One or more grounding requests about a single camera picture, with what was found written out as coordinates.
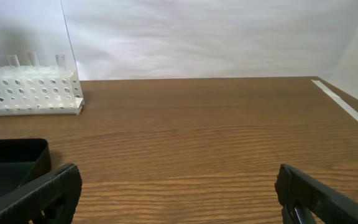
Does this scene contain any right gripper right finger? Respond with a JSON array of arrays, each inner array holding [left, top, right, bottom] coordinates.
[[274, 164, 358, 224]]

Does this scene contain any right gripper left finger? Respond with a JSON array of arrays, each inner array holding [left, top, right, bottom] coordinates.
[[0, 162, 83, 224]]

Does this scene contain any clear test tube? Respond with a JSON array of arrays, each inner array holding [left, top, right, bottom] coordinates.
[[27, 51, 40, 67], [55, 54, 67, 70], [9, 54, 21, 68]]

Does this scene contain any black tray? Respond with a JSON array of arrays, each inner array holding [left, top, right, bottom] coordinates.
[[0, 138, 52, 207]]

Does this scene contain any white test tube rack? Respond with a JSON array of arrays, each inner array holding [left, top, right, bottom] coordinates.
[[0, 65, 85, 118]]

